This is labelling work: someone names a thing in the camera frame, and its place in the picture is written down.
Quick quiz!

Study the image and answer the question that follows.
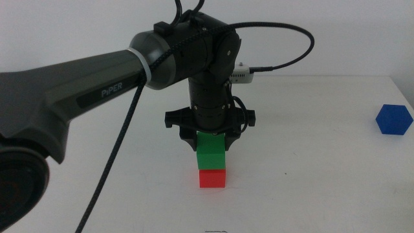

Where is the green cube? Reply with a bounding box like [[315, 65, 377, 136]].
[[196, 131, 226, 170]]

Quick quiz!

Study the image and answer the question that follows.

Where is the red cube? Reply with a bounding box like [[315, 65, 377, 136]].
[[199, 168, 226, 189]]

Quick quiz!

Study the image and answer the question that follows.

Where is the blue cube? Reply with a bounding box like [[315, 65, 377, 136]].
[[375, 104, 414, 136]]

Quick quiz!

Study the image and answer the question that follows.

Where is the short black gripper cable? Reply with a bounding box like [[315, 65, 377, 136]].
[[231, 96, 249, 133]]

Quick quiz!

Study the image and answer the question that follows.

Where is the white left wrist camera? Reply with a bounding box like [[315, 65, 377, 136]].
[[230, 63, 255, 84]]

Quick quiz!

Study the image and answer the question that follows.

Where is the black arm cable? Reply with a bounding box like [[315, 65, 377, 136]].
[[190, 0, 206, 16], [170, 0, 184, 27]]

